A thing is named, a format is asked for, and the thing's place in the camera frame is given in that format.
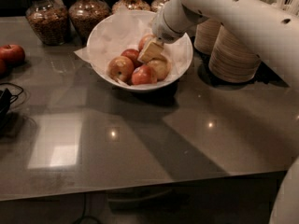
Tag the glass granola jar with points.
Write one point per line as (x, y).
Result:
(86, 14)
(49, 20)

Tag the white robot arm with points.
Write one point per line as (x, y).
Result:
(270, 33)

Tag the rear paper bowl stack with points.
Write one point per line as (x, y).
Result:
(206, 35)

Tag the leftmost glass granola jar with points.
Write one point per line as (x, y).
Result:
(49, 20)

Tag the left yellow red apple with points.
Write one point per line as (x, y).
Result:
(120, 68)

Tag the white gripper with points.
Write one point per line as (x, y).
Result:
(162, 28)

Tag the front red apple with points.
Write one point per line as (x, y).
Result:
(144, 74)

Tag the white ceramic bowl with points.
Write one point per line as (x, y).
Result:
(102, 38)

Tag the front paper bowl stack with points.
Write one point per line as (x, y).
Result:
(231, 60)

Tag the dark red middle apple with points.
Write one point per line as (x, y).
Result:
(132, 54)

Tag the white paper liner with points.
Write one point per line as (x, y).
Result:
(118, 34)

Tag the right yellow apple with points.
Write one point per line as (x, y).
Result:
(161, 66)

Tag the black mat under stacks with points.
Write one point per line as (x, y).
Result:
(263, 75)

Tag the black device with cable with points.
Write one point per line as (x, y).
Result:
(9, 94)

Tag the paper bowl stack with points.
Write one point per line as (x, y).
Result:
(206, 35)
(231, 60)

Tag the red apple at edge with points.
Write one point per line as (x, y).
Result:
(3, 68)

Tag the red apple on table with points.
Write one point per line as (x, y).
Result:
(12, 54)

